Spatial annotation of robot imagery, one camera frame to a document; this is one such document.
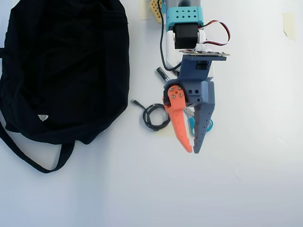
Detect blue-grey gripper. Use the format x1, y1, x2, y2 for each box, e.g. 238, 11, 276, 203
161, 54, 227, 154

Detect yellow perforated robot base part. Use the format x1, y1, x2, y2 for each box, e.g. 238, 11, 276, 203
150, 0, 164, 24

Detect black fabric bag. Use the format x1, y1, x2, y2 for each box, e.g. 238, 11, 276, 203
0, 0, 131, 175

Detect scissors with blue handles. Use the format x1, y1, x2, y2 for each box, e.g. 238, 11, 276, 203
184, 107, 215, 137

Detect coiled black USB cable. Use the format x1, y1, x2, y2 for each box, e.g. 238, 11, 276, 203
131, 99, 171, 132

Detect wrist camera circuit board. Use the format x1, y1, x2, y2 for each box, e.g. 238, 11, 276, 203
178, 48, 231, 57

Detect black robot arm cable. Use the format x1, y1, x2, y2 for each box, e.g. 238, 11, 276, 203
156, 0, 183, 71

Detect white and red servo wires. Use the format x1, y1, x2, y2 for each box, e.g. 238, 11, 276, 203
196, 20, 232, 52

